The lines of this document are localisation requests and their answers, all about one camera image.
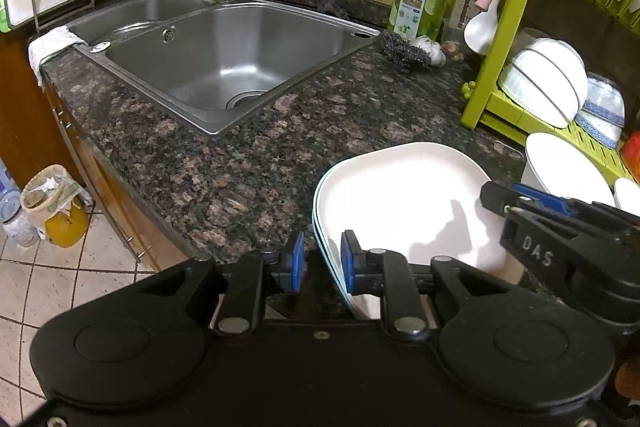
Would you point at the blue square plate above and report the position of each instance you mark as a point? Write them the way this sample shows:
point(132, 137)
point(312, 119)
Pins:
point(335, 248)

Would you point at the white disposable bowl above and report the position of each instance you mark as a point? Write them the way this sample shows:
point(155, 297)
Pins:
point(627, 196)
point(558, 168)

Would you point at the garlic bulb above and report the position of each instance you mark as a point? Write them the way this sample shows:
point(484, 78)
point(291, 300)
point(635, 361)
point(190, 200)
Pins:
point(431, 51)

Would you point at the mint green square plate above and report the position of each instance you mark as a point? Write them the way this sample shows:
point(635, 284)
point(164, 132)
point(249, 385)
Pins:
point(326, 252)

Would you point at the yellow trash bin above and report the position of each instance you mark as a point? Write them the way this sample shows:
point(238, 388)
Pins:
point(57, 206)

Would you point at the red ceramic bowl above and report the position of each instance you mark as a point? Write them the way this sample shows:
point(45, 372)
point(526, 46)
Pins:
point(630, 153)

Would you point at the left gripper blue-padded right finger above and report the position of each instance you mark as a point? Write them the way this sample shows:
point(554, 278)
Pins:
point(386, 275)

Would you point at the blue patterned ceramic bowls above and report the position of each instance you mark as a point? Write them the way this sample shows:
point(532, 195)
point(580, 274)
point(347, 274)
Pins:
point(603, 115)

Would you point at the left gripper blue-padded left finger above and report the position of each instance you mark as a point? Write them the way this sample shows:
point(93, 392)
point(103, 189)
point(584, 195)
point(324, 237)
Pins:
point(255, 277)

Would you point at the water bottle on floor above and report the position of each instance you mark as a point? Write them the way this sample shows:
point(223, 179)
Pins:
point(14, 221)

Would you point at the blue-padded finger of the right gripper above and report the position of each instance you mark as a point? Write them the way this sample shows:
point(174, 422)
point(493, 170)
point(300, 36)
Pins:
point(551, 202)

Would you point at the white dishcloth on counter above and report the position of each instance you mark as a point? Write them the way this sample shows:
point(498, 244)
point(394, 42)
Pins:
point(47, 46)

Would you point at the steel wool scrubber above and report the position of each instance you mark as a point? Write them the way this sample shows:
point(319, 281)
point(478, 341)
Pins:
point(402, 53)

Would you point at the pink handled white spoon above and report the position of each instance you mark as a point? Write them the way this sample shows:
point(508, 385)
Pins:
point(480, 30)

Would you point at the stainless steel sink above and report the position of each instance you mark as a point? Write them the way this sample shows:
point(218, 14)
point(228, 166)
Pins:
point(211, 65)

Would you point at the pink square plate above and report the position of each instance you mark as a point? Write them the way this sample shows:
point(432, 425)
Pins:
point(420, 199)

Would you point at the stacked white ceramic bowls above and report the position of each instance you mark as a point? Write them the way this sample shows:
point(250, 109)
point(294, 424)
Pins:
point(548, 79)

